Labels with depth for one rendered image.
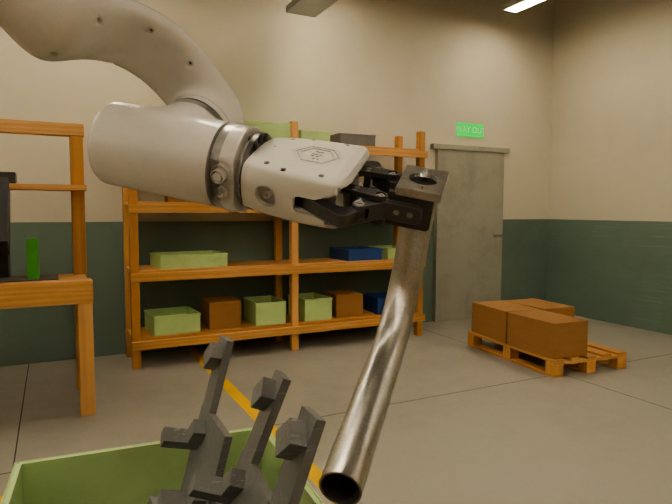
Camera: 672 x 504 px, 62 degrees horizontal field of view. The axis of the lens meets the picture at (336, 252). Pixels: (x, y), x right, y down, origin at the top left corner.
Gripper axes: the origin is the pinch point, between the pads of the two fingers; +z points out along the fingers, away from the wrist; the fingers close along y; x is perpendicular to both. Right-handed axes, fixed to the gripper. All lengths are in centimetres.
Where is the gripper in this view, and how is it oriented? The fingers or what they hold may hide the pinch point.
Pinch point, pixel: (412, 201)
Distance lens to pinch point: 51.8
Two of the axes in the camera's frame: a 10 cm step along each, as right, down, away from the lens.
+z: 9.6, 2.1, -2.0
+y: 2.8, -4.8, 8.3
